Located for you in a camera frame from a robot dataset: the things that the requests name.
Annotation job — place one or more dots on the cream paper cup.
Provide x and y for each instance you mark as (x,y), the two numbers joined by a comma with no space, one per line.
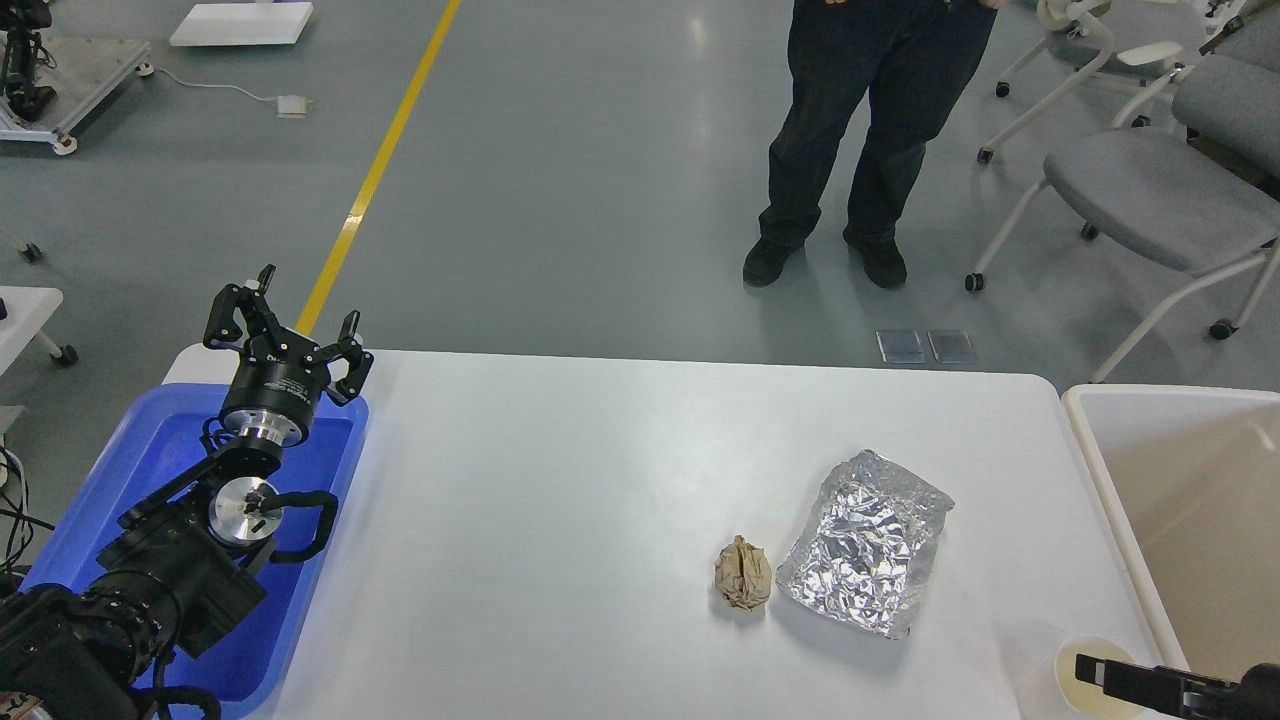
(1084,698)

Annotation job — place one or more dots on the white power adapter with cable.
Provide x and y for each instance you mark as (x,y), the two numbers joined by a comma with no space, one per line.
(286,106)

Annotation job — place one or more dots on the person in dark clothes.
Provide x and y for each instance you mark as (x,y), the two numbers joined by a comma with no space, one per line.
(910,62)

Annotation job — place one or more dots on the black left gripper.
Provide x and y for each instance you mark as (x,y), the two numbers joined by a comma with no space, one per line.
(275,392)

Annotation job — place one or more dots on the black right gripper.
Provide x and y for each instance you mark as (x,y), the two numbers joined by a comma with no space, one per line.
(1176,693)

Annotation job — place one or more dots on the metal cart with equipment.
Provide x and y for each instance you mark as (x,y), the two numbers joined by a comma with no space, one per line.
(51,84)

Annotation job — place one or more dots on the floor socket plate right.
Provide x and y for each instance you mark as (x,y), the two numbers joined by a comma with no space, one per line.
(952,347)

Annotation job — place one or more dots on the floor socket plate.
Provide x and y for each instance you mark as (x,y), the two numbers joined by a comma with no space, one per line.
(899,347)
(952,347)

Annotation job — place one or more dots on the beige plastic bin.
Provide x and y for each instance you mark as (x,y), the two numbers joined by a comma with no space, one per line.
(1189,481)

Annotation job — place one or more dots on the crumpled aluminium foil sheet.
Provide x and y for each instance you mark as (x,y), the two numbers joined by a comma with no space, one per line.
(866,553)

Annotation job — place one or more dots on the floor socket plate left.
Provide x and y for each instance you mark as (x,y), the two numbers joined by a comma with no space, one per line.
(899,347)

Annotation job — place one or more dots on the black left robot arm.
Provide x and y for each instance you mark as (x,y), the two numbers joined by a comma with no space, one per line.
(184,571)

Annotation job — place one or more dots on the blue plastic bin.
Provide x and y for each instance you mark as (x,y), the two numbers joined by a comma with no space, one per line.
(158,437)

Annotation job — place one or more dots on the grey chair white frame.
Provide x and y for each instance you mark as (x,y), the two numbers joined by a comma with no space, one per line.
(1157,197)

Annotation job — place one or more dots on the white side table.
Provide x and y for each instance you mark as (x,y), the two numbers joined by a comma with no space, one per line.
(26,312)

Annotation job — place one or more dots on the crumpled brown paper ball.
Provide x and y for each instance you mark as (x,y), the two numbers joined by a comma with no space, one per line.
(743,576)

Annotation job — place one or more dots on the white flat board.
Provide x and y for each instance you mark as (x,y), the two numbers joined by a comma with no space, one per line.
(252,23)

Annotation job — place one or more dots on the white office chair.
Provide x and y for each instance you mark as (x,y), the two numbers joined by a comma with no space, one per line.
(1124,44)

